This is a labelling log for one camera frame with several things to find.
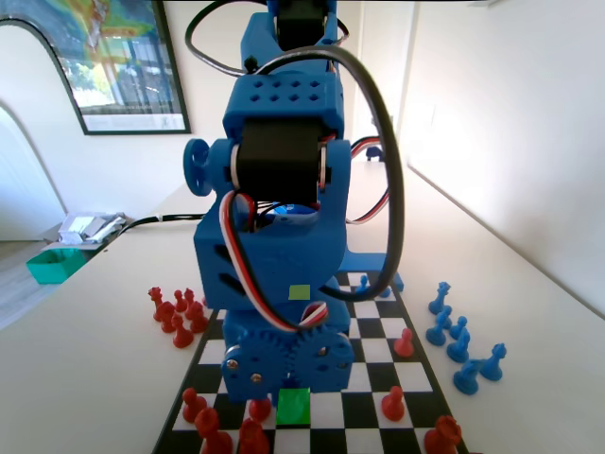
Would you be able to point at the blue geared gripper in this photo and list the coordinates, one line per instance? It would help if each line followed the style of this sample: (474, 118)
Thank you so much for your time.
(255, 352)

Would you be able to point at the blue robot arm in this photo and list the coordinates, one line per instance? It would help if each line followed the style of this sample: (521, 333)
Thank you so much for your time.
(283, 109)

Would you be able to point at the red chess pawn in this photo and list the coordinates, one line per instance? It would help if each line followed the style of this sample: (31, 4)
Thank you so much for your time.
(403, 344)
(392, 406)
(260, 410)
(194, 406)

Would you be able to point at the red chess piece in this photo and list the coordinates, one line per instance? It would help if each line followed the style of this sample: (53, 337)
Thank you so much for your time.
(195, 317)
(188, 297)
(179, 302)
(166, 319)
(254, 440)

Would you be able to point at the blue chess pawn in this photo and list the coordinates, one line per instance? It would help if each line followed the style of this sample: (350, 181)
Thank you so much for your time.
(361, 286)
(458, 328)
(385, 292)

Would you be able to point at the red chess queen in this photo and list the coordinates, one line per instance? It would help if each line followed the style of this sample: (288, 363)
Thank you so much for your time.
(157, 298)

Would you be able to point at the blue chess piece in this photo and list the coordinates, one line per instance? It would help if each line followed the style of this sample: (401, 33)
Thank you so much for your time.
(438, 331)
(468, 378)
(458, 350)
(439, 299)

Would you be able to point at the red piece corner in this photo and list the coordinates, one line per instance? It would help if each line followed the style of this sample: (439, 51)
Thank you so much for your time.
(442, 437)

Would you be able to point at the blue chess queen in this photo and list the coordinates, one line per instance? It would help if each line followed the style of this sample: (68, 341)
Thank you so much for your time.
(493, 365)

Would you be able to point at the black and white chessboard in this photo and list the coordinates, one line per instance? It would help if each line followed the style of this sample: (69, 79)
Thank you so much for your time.
(373, 340)

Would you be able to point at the teal plastic bin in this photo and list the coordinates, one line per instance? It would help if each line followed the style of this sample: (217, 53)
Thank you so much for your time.
(49, 269)

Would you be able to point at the small blue printed part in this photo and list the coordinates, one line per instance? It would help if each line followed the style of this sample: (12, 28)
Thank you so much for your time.
(375, 153)

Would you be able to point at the framed map poster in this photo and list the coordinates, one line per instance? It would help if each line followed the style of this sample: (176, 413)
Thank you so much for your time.
(132, 57)

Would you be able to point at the white door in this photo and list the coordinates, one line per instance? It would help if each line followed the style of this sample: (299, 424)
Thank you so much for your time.
(399, 57)

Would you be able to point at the white arched furniture panel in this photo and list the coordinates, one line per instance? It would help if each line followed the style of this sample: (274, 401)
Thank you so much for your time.
(28, 71)

